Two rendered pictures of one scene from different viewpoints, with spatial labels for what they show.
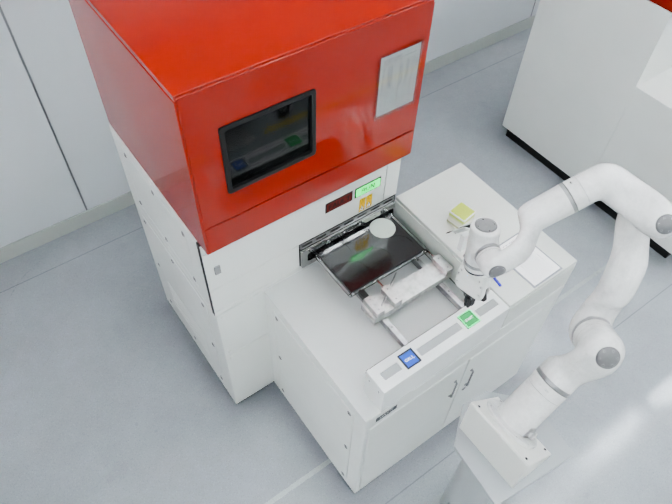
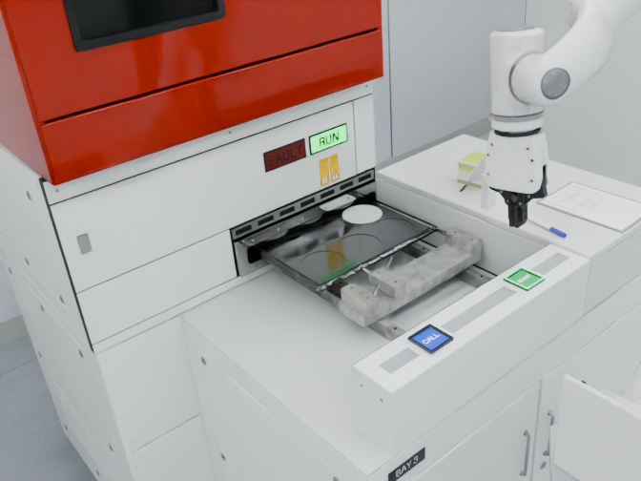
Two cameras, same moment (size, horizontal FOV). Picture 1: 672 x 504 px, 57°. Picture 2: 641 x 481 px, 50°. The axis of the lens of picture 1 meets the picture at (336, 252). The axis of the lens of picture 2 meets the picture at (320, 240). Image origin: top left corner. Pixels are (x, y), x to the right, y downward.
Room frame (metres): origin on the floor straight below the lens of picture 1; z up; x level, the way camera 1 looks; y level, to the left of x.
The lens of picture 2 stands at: (0.03, -0.09, 1.71)
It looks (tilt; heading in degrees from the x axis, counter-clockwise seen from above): 30 degrees down; 1
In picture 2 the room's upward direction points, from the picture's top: 5 degrees counter-clockwise
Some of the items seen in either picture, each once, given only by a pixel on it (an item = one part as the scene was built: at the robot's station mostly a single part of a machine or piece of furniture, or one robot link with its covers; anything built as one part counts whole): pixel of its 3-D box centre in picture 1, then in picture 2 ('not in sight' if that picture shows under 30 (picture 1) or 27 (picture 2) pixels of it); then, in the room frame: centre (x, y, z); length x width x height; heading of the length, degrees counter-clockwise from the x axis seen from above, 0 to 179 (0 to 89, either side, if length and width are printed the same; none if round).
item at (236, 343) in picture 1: (267, 269); (206, 347); (1.71, 0.31, 0.41); 0.82 x 0.71 x 0.82; 128
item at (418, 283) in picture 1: (407, 290); (413, 280); (1.30, -0.27, 0.87); 0.36 x 0.08 x 0.03; 128
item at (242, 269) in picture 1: (307, 230); (241, 203); (1.44, 0.10, 1.02); 0.82 x 0.03 x 0.40; 128
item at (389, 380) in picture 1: (437, 348); (480, 338); (1.05, -0.36, 0.89); 0.55 x 0.09 x 0.14; 128
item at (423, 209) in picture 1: (479, 239); (513, 209); (1.54, -0.55, 0.89); 0.62 x 0.35 x 0.14; 38
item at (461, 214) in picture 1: (461, 217); (478, 171); (1.55, -0.46, 1.00); 0.07 x 0.07 x 0.07; 46
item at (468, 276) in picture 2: (424, 269); (437, 260); (1.42, -0.34, 0.84); 0.50 x 0.02 x 0.03; 38
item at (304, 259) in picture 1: (348, 233); (310, 225); (1.53, -0.05, 0.89); 0.44 x 0.02 x 0.10; 128
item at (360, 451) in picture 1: (405, 344); (430, 418); (1.34, -0.31, 0.41); 0.97 x 0.64 x 0.82; 128
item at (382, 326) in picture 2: (368, 303); (352, 307); (1.26, -0.13, 0.84); 0.50 x 0.02 x 0.03; 38
